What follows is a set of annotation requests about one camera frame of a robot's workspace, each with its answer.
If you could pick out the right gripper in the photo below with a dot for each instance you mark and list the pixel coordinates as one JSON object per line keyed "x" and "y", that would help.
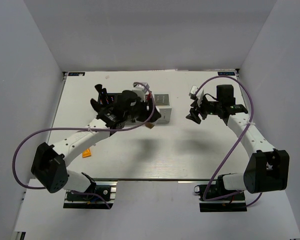
{"x": 194, "y": 116}

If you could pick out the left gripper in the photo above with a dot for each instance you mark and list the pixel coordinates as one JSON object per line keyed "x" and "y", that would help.
{"x": 156, "y": 115}

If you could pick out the white makeup sponge case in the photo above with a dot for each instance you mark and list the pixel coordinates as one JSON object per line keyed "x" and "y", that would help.
{"x": 150, "y": 125}

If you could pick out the fan makeup brush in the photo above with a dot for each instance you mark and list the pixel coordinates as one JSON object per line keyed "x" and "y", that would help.
{"x": 104, "y": 97}

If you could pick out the black brush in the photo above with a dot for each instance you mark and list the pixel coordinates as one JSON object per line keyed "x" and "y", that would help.
{"x": 99, "y": 89}

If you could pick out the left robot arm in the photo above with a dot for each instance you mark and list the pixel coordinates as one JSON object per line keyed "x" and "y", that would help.
{"x": 51, "y": 161}

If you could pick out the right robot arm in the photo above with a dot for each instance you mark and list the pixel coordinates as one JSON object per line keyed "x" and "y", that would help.
{"x": 267, "y": 168}

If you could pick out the white organizer box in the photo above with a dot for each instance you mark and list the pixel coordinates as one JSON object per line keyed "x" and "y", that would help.
{"x": 162, "y": 102}

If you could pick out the blue label sticker right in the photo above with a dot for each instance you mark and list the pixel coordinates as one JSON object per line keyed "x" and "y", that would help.
{"x": 226, "y": 73}

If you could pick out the blue label sticker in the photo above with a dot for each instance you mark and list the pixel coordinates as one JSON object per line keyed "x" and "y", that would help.
{"x": 226, "y": 73}
{"x": 76, "y": 74}

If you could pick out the black organizer box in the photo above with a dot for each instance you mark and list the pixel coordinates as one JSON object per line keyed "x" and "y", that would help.
{"x": 114, "y": 106}

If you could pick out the orange cream tube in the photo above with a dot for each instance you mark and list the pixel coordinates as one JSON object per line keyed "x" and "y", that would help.
{"x": 86, "y": 153}

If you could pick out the blue label sticker left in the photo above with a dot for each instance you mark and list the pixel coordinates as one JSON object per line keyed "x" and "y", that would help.
{"x": 76, "y": 74}

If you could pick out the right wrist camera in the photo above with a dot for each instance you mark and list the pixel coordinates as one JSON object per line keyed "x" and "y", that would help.
{"x": 197, "y": 94}

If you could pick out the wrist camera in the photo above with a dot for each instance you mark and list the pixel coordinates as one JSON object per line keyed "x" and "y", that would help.
{"x": 197, "y": 94}
{"x": 141, "y": 90}

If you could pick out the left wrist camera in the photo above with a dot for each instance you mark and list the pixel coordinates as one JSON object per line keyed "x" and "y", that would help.
{"x": 141, "y": 90}

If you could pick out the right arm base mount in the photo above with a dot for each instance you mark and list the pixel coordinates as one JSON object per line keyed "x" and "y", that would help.
{"x": 231, "y": 204}

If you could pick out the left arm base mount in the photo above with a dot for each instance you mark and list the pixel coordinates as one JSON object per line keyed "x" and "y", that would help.
{"x": 106, "y": 189}

